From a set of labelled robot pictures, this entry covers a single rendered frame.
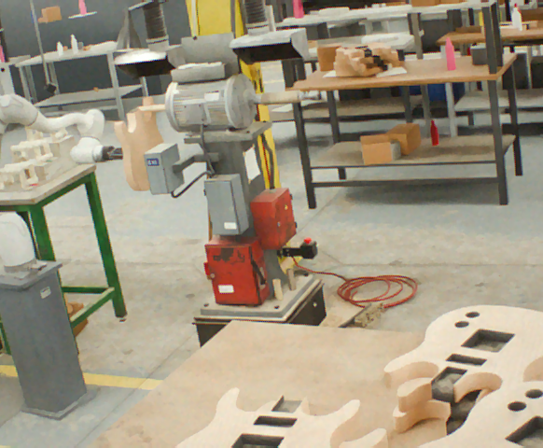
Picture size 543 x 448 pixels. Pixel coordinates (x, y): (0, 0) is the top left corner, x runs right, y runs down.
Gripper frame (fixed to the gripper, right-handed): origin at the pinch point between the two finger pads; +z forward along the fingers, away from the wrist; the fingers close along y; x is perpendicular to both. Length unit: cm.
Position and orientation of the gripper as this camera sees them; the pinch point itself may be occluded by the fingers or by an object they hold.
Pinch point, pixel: (139, 151)
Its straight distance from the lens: 457.4
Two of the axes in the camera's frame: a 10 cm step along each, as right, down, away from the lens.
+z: 9.0, -0.1, -4.3
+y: -3.8, 4.5, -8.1
